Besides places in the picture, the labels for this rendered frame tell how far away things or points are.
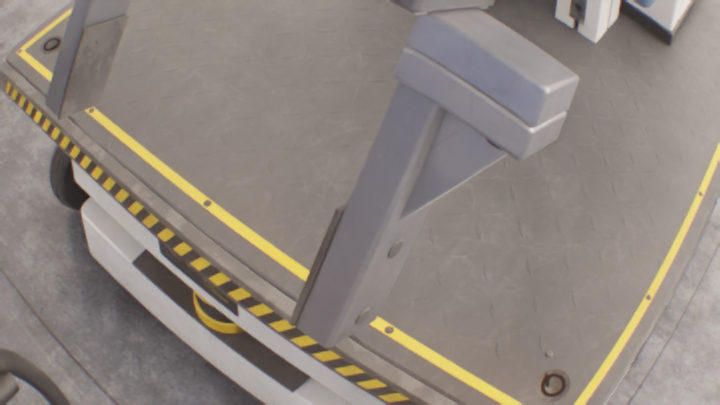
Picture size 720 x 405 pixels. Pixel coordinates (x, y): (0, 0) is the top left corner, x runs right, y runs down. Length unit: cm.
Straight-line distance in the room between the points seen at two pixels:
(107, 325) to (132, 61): 40
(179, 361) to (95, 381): 15
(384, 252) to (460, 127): 4
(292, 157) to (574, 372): 41
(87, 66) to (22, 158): 135
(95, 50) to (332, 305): 13
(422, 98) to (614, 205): 91
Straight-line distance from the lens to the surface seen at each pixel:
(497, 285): 104
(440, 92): 24
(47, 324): 144
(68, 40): 34
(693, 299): 158
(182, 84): 122
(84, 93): 35
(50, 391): 78
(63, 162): 144
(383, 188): 26
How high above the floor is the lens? 117
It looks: 50 degrees down
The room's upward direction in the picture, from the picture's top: 4 degrees clockwise
